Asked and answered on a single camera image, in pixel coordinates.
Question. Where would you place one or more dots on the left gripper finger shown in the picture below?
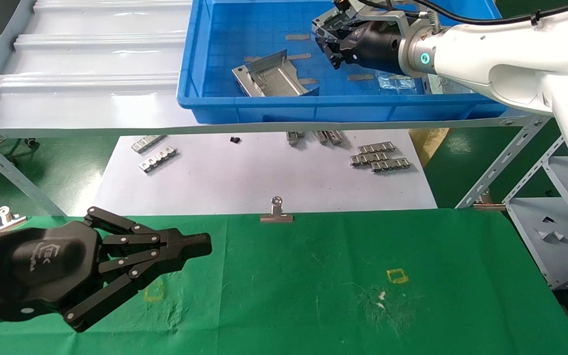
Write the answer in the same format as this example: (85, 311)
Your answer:
(190, 241)

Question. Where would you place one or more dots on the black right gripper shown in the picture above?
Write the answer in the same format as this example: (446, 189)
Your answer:
(377, 47)

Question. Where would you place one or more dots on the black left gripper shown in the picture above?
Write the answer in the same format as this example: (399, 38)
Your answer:
(32, 266)

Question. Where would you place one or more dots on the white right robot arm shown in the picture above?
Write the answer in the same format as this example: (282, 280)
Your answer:
(511, 59)

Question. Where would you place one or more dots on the large blue parts bin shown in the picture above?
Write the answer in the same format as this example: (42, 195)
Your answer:
(264, 108)

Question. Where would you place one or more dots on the grey tape strip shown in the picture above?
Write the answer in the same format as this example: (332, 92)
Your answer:
(299, 55)
(360, 77)
(308, 81)
(297, 36)
(401, 77)
(252, 58)

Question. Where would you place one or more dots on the clear plastic bag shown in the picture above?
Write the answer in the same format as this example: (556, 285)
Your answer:
(395, 85)

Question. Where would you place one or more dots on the white paper sheet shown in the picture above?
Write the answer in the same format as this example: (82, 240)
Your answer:
(239, 172)

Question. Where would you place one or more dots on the small notched metal strip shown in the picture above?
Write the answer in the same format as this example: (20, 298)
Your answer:
(335, 137)
(376, 147)
(294, 137)
(158, 159)
(321, 136)
(369, 158)
(390, 165)
(148, 143)

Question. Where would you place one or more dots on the green table cloth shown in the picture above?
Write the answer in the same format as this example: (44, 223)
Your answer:
(289, 296)

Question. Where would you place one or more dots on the grey metal shelf rack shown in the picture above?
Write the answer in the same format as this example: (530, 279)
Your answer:
(91, 93)

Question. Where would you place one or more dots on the black caster wheel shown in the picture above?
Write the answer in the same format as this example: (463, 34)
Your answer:
(30, 143)

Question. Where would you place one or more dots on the white slotted shelf unit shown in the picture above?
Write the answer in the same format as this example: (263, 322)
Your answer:
(535, 256)

